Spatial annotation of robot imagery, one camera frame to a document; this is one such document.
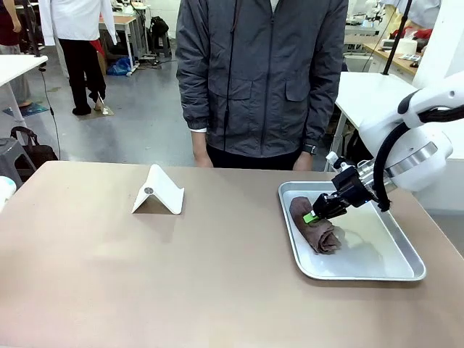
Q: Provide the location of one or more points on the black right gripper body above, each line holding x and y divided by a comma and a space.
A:
353, 186

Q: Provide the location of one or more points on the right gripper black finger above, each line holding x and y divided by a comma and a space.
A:
333, 202
324, 213

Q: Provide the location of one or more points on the brown cloth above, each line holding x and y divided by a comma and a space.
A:
322, 235

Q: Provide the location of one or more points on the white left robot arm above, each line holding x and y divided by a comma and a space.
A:
6, 194

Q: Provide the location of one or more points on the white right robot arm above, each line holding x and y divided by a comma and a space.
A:
413, 152

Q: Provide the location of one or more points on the person's left hand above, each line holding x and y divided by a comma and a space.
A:
302, 163

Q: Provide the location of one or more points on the person's right hand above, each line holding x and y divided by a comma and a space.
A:
203, 156

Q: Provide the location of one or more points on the black wrist watch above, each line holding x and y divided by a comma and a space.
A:
310, 149

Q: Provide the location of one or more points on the silver metal tray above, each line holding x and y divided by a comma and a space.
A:
366, 253

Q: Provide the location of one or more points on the person's black trousers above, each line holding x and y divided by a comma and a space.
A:
253, 159

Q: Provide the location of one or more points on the white side table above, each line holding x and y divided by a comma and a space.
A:
369, 94

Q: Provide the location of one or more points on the wooden background desk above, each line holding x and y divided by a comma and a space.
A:
398, 61

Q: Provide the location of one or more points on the person's grey zip jacket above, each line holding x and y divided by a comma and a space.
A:
261, 72

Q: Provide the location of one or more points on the black stand pole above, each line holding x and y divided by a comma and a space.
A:
397, 36

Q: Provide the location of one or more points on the white folded stand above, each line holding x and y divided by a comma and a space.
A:
163, 192

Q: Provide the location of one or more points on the red cloth bundle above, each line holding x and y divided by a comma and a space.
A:
423, 34

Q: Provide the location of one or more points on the black backpack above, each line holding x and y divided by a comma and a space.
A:
159, 29

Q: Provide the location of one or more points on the blue plastic bag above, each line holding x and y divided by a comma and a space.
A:
119, 67

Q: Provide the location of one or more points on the black handbag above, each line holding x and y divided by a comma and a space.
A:
40, 152

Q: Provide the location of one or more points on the bystander in white coat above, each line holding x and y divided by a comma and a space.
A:
79, 54

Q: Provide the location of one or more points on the grey plastic stool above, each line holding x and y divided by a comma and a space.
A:
11, 159

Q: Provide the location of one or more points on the white table with pole base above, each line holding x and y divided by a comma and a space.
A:
18, 67

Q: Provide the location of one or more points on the bystander in dark red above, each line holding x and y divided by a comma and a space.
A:
9, 21

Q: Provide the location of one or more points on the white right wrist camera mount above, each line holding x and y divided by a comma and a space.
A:
335, 161

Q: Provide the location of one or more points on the background desk with white frame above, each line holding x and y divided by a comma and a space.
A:
127, 25

